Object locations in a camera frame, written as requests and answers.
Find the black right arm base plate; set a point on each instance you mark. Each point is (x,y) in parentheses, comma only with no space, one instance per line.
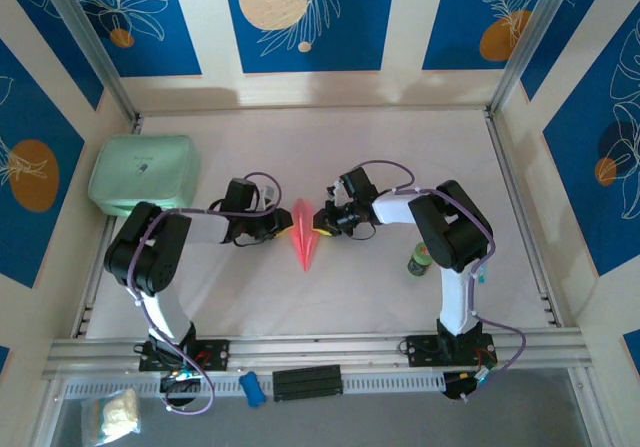
(420,349)

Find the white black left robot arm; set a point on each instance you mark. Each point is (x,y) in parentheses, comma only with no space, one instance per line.
(165,312)

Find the pink paper sheet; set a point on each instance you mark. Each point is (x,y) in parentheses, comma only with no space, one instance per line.
(305,237)

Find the mint green zip pouch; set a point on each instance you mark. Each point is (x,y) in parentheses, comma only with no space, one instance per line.
(140,167)

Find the aluminium corner post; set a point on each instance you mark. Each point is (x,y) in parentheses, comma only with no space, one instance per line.
(535,32)
(85,32)

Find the green lidded bottle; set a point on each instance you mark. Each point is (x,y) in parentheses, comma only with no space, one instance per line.
(419,263)

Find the white crumpled bag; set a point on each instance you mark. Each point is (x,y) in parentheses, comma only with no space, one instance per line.
(117,414)

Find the black ribbed block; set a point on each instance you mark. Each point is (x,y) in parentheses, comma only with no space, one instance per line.
(307,383)

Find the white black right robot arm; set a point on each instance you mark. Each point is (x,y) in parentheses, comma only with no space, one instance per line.
(457,297)

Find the aluminium rail frame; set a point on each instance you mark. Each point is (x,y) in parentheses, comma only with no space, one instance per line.
(320,352)

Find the small controller board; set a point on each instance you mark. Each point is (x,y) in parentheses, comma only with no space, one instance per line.
(484,373)
(182,374)

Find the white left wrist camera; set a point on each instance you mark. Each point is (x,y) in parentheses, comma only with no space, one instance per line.
(267,194)

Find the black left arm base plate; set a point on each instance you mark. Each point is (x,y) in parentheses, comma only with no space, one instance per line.
(215,354)

